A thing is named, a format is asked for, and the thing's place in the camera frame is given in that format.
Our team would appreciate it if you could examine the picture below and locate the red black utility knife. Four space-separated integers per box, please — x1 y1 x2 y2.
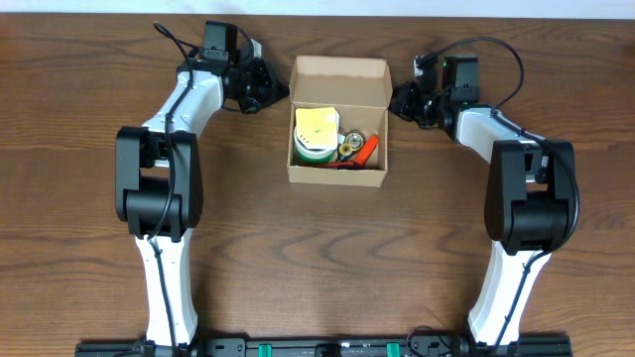
316 161 363 170

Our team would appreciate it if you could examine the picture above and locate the cardboard box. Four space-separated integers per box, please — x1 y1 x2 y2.
287 56 392 187

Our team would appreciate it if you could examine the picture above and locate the red blade case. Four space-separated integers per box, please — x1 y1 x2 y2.
352 135 379 167

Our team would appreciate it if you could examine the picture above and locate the green tape roll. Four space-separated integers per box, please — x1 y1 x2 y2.
294 146 336 165

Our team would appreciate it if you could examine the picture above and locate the black teardrop-shaped object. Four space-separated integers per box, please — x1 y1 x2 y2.
337 130 366 162

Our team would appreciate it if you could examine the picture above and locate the black mounting rail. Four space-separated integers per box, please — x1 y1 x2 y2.
74 334 572 357

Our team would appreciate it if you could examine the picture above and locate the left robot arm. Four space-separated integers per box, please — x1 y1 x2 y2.
115 21 289 356

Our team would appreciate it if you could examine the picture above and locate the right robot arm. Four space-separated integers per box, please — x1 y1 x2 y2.
389 55 580 354

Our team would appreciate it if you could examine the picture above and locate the white tape roll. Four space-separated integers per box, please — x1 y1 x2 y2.
294 128 345 156

